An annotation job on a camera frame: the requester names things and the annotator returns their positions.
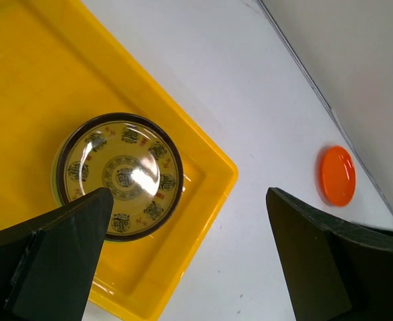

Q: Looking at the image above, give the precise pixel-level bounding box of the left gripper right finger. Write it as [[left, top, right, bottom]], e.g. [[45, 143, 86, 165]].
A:
[[266, 188, 393, 320]]

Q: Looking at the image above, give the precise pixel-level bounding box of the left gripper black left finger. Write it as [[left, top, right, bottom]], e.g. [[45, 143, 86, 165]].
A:
[[0, 188, 114, 320]]

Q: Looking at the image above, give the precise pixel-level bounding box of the orange plate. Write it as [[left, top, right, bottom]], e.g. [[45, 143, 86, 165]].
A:
[[318, 145, 356, 207]]

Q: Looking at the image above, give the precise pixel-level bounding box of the yellow patterned plate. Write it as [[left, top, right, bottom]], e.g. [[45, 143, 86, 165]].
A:
[[57, 112, 184, 242]]

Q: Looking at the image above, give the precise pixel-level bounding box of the green plate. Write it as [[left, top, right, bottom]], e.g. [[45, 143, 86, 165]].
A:
[[51, 155, 63, 207]]

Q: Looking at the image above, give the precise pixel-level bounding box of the yellow plastic bin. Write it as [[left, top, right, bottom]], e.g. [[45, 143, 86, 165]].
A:
[[0, 1, 238, 320]]

